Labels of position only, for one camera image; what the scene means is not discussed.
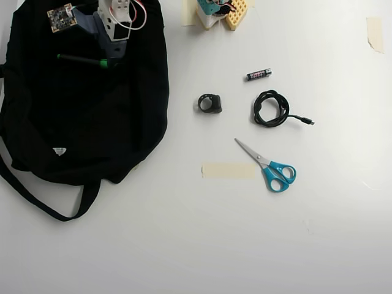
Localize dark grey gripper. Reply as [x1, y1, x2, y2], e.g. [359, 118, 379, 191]
[75, 7, 128, 67]

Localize green black marker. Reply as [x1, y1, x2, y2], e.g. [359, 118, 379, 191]
[56, 53, 110, 70]

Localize black fabric bag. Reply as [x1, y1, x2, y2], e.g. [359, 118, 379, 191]
[0, 0, 171, 223]

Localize narrow beige masking tape strip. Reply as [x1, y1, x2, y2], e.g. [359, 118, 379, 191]
[182, 0, 197, 27]

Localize yellow perforated base block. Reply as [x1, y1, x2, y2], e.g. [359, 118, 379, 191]
[225, 0, 248, 31]

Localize black AAA battery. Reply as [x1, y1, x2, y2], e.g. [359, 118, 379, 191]
[246, 69, 273, 82]

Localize long beige masking tape strip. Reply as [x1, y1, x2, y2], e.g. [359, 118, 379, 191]
[201, 162, 257, 180]

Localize torn beige masking tape piece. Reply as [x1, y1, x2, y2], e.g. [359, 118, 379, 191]
[366, 17, 385, 55]

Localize red white black servo wire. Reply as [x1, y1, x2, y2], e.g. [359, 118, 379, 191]
[108, 0, 148, 31]

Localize camera circuit board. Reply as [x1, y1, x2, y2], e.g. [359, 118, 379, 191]
[47, 2, 77, 33]

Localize black plastic ring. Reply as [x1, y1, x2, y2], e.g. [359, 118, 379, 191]
[194, 92, 223, 115]

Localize black coiled USB cable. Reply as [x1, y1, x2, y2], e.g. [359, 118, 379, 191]
[252, 89, 315, 128]

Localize blue handled scissors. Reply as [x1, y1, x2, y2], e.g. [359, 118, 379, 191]
[234, 137, 297, 193]

